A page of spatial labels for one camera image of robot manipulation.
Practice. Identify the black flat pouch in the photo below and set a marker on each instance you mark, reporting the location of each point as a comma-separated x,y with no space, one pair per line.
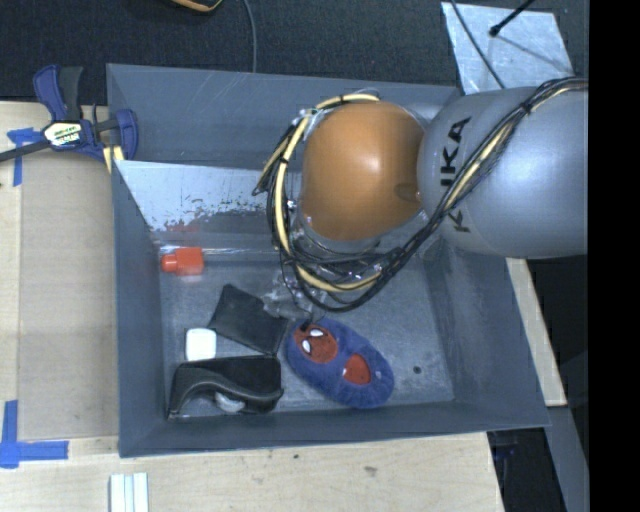
247,320

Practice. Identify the blue slipper with red faces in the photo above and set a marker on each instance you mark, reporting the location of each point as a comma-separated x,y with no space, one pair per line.
345,372

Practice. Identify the black shoe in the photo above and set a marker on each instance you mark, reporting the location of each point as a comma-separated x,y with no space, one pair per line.
235,377

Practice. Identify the white rounded block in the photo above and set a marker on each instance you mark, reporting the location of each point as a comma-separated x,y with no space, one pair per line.
200,344

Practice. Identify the clear bottle with orange cap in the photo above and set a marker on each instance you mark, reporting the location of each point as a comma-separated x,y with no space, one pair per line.
183,260

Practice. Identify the grey metal bin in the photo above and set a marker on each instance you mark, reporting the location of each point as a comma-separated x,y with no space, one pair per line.
430,330

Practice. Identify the pale wood flat board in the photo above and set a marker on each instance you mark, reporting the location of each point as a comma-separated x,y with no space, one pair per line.
65,300

